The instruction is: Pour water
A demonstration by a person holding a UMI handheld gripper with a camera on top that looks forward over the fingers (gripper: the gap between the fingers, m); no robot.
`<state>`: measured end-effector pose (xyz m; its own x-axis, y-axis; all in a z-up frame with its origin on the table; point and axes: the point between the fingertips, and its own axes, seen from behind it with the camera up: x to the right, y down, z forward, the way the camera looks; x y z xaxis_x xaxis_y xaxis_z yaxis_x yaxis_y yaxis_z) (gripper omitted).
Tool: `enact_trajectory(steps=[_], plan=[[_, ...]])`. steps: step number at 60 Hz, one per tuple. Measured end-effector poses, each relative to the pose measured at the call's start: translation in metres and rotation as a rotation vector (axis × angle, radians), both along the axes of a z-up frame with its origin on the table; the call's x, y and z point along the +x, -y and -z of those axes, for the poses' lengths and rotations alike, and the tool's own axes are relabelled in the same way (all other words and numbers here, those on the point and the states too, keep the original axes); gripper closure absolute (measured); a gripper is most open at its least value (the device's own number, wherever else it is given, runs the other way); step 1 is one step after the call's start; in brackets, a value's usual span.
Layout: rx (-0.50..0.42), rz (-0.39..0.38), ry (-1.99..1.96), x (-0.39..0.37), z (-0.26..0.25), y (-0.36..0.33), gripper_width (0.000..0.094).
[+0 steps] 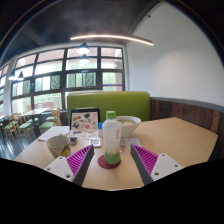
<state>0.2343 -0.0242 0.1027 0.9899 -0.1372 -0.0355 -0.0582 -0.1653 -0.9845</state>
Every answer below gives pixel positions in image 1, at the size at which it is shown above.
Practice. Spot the group of green-seated wooden chairs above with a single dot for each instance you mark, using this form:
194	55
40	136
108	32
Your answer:
46	125

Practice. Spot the flat round red coaster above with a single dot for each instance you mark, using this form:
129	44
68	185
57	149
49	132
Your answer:
102	163

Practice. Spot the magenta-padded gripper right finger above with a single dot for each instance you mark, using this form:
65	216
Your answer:
166	166

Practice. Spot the white paper sheet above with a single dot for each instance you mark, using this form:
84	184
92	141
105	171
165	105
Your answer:
53	131

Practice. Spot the light wooden dining table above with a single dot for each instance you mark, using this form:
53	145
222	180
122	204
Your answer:
35	111

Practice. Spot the long linear ceiling light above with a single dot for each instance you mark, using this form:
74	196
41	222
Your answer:
110	36

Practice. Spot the white bowl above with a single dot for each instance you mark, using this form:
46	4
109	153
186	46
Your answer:
131	125

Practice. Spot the clear plastic wrapper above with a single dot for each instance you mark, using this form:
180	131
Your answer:
133	142

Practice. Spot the beige cup with yellow flower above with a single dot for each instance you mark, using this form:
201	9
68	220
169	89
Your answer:
58	146

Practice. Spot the green upholstered bench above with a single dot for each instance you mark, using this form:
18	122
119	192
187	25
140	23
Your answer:
126	103

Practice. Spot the small blue-capped bottle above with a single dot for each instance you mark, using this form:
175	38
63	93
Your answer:
100	126

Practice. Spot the small white flat device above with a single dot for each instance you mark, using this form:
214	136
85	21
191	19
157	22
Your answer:
95	142

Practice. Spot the green-capped white drink bottle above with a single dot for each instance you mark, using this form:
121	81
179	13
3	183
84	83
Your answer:
112	140

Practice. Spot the black laptop with stickers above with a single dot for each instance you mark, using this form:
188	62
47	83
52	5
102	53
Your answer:
85	120

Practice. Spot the group of pendant lamps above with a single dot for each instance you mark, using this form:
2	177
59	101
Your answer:
83	49

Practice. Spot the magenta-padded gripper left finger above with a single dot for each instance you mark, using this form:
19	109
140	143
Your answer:
58	168

